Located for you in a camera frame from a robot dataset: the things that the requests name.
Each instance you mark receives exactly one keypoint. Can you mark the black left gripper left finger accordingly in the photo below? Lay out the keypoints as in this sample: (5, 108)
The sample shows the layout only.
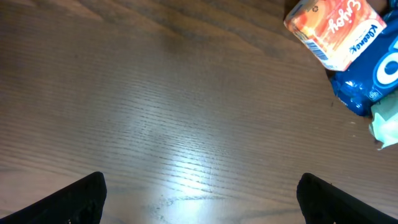
(80, 202)

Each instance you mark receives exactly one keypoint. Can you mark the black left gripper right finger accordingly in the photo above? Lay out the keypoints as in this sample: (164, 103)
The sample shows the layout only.
(323, 203)

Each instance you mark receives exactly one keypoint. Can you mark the teal wet wipes pack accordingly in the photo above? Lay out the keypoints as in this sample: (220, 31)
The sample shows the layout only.
(384, 123)

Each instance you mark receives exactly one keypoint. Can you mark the blue Oreo cookie pack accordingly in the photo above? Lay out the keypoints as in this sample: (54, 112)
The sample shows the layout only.
(373, 75)

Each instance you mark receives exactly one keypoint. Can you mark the orange Kleenex tissue pack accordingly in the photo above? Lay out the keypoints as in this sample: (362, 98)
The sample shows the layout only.
(337, 32)

